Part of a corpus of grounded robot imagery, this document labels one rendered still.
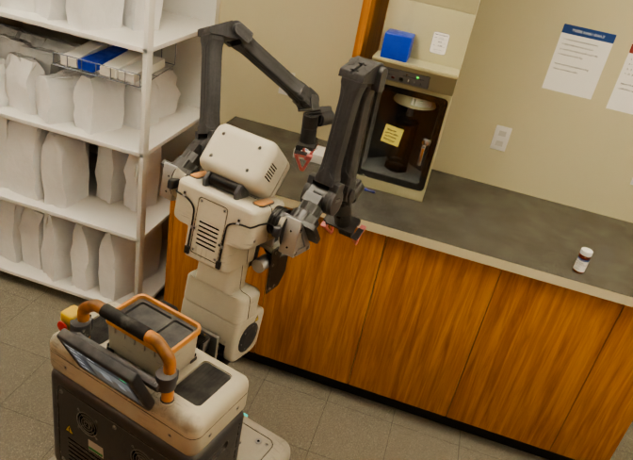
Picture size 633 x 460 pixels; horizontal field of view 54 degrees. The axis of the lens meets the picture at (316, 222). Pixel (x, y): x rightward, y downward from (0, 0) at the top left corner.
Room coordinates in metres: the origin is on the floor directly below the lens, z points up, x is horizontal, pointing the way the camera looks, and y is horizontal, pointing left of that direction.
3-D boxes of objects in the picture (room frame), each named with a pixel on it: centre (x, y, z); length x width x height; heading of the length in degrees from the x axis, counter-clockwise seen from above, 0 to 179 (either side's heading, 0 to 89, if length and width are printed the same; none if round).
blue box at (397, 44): (2.35, -0.17, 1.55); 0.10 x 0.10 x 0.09; 80
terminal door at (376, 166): (2.38, -0.26, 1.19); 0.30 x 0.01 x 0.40; 79
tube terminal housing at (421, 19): (2.51, -0.28, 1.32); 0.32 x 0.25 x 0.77; 80
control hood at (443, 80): (2.33, -0.25, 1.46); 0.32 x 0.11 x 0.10; 80
